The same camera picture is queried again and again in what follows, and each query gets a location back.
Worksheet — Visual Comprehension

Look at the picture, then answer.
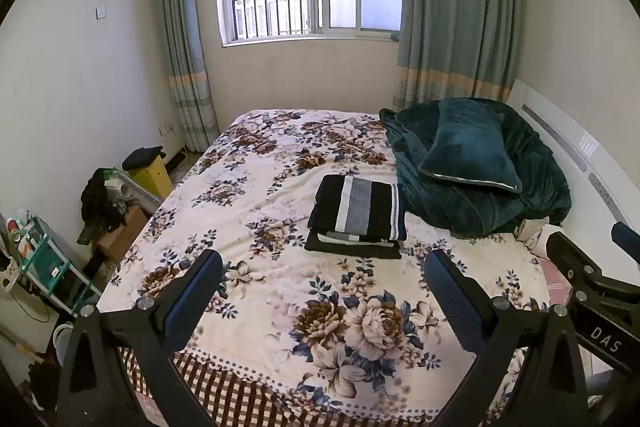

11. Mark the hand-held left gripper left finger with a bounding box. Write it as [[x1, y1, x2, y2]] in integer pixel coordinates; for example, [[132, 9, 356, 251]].
[[56, 249, 225, 427]]

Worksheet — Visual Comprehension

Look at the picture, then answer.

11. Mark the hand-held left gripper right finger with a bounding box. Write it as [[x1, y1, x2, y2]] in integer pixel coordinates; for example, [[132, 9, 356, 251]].
[[423, 249, 590, 427]]

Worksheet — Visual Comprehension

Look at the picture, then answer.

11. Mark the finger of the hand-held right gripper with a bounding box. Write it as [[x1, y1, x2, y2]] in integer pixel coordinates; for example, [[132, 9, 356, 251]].
[[545, 231, 612, 290], [611, 222, 640, 260]]

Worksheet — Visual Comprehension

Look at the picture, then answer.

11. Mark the striped knit sweater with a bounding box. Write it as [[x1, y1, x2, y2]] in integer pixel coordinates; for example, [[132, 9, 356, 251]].
[[307, 174, 409, 244]]

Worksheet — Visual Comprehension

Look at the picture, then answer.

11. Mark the pile of dark clothes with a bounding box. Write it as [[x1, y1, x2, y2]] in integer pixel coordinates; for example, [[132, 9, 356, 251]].
[[76, 167, 132, 247]]

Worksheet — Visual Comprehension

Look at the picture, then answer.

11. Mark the pink checked cloth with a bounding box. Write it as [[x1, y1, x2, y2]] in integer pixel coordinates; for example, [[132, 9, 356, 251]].
[[541, 257, 575, 308]]

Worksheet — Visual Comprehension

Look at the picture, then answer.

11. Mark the small white rolled cloth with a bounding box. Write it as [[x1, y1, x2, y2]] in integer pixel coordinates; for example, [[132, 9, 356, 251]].
[[514, 216, 565, 258]]

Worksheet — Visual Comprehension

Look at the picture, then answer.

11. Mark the cardboard box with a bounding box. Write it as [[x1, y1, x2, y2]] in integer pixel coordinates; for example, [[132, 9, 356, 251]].
[[95, 204, 149, 263]]

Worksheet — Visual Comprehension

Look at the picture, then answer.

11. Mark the teal plush blanket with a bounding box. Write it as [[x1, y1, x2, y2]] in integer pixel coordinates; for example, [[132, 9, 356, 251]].
[[378, 98, 572, 238]]

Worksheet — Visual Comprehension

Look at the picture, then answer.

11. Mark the brown checked bed sheet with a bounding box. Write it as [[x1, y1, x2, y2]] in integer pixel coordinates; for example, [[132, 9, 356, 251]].
[[119, 346, 506, 427]]

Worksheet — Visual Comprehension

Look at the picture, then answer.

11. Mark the white bed headboard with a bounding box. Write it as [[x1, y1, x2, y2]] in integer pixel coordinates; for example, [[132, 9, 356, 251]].
[[506, 79, 640, 258]]

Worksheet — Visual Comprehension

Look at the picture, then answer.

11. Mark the folded black garment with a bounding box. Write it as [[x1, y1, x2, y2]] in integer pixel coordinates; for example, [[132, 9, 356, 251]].
[[304, 229, 404, 261]]

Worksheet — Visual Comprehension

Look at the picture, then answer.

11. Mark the floral bed sheet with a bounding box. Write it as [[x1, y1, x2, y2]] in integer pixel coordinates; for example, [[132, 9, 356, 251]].
[[97, 109, 567, 426]]

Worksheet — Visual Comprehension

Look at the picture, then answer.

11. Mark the yellow box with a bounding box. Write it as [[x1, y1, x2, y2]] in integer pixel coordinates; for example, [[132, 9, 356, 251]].
[[129, 155, 174, 202]]

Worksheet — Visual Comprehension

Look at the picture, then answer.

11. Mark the white bucket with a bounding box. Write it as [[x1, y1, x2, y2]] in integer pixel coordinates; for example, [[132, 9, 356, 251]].
[[51, 321, 76, 365]]

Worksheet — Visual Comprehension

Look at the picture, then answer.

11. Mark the teal plush pillow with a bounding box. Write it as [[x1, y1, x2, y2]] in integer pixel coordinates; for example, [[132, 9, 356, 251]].
[[417, 99, 524, 194]]

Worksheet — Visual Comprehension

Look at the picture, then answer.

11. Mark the teal storage rack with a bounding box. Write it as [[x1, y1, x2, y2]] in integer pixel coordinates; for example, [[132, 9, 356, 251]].
[[4, 208, 103, 318]]

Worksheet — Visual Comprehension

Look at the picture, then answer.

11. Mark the black cloth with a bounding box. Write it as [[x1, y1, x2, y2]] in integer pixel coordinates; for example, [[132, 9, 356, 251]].
[[121, 146, 167, 172]]

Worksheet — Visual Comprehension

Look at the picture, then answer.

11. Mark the teal striped curtain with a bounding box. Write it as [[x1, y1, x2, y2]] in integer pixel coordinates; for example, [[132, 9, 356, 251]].
[[393, 0, 523, 114], [151, 0, 221, 154]]

